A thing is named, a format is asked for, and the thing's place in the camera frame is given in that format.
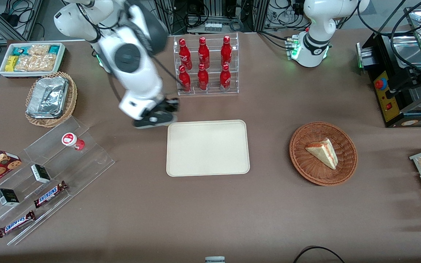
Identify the red cola bottle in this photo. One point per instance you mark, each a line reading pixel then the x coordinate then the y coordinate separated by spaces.
pixel 185 79
pixel 226 50
pixel 185 53
pixel 203 77
pixel 225 77
pixel 203 52

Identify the wicker basket with foil containers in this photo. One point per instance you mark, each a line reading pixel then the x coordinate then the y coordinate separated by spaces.
pixel 71 98

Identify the teal snack pack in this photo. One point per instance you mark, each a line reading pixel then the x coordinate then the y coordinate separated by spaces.
pixel 54 49
pixel 20 50

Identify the Snickers chocolate bar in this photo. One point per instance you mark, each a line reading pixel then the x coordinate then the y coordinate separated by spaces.
pixel 49 194
pixel 16 224

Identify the white snack box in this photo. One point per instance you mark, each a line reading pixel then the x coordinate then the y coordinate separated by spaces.
pixel 61 54

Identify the black sealing machine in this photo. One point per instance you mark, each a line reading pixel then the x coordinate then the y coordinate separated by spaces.
pixel 397 91

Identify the rice cracker pack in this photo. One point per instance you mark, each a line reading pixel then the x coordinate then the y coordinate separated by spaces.
pixel 35 63
pixel 38 50

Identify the white power strip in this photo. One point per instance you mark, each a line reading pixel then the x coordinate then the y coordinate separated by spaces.
pixel 213 26

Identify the red lid gum jar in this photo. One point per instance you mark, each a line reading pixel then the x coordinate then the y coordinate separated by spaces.
pixel 70 140

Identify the clear acrylic bottle rack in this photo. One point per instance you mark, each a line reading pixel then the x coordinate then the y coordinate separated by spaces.
pixel 212 62

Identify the stack of foil containers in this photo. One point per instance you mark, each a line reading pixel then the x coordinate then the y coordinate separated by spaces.
pixel 48 96

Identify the yellow snack pack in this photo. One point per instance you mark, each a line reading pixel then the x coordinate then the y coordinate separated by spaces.
pixel 11 63

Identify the small grey device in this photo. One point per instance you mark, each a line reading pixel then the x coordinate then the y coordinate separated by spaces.
pixel 215 259

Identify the triangular sandwich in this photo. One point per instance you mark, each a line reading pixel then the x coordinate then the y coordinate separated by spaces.
pixel 323 151

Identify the beige plastic tray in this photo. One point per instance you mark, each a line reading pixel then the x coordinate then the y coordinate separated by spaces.
pixel 207 148

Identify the wicker basket with sandwich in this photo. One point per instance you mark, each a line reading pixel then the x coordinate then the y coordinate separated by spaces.
pixel 302 164

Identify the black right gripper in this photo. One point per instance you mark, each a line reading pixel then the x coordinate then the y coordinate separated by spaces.
pixel 167 105

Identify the clear acrylic stepped stand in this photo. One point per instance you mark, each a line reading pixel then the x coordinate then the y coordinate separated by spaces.
pixel 90 157

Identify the small black box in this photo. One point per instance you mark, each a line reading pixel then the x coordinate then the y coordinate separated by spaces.
pixel 7 197
pixel 41 174

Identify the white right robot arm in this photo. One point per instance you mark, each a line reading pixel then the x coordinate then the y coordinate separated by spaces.
pixel 130 62

